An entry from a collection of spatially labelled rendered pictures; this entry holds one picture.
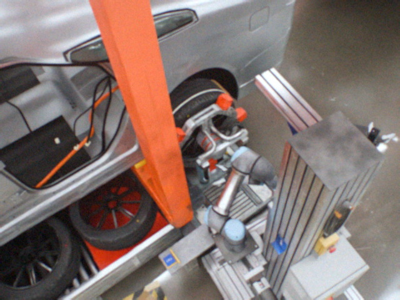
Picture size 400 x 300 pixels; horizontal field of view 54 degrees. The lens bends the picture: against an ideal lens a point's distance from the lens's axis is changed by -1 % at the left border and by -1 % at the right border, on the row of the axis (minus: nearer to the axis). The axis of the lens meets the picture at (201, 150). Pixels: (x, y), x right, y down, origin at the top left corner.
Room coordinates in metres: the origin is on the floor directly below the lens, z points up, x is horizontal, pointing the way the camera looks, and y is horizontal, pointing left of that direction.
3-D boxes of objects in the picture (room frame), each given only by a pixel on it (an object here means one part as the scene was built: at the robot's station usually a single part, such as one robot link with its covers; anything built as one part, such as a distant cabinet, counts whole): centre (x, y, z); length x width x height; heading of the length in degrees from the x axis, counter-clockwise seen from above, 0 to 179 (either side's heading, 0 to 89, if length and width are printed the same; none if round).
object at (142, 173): (1.48, 0.39, 0.69); 0.52 x 0.17 x 0.35; 30
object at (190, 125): (1.63, -0.04, 0.85); 0.54 x 0.07 x 0.54; 120
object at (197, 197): (1.53, 0.19, 0.26); 0.42 x 0.18 x 0.35; 30
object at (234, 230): (0.84, -0.13, 0.98); 0.13 x 0.12 x 0.14; 47
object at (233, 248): (0.84, -0.14, 0.87); 0.15 x 0.15 x 0.10
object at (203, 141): (1.57, -0.08, 0.85); 0.21 x 0.14 x 0.14; 30
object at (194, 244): (0.96, 0.17, 0.44); 0.43 x 0.17 x 0.03; 120
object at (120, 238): (1.39, 0.75, 0.39); 0.66 x 0.66 x 0.24
